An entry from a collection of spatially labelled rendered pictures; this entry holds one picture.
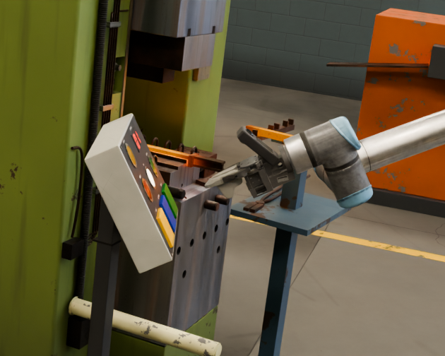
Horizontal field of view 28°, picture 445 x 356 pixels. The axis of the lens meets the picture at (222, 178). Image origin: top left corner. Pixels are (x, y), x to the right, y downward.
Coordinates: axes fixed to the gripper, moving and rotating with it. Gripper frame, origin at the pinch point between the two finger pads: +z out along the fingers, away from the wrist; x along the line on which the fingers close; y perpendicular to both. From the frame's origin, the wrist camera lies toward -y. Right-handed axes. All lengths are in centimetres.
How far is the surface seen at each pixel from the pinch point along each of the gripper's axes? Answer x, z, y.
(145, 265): -26.9, 16.9, 4.9
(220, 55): 93, -10, -15
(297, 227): 63, -13, 42
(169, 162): 43.5, 13.0, 1.4
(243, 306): 173, 29, 106
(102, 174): -26.9, 16.8, -17.3
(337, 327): 160, -8, 128
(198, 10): 41, -12, -35
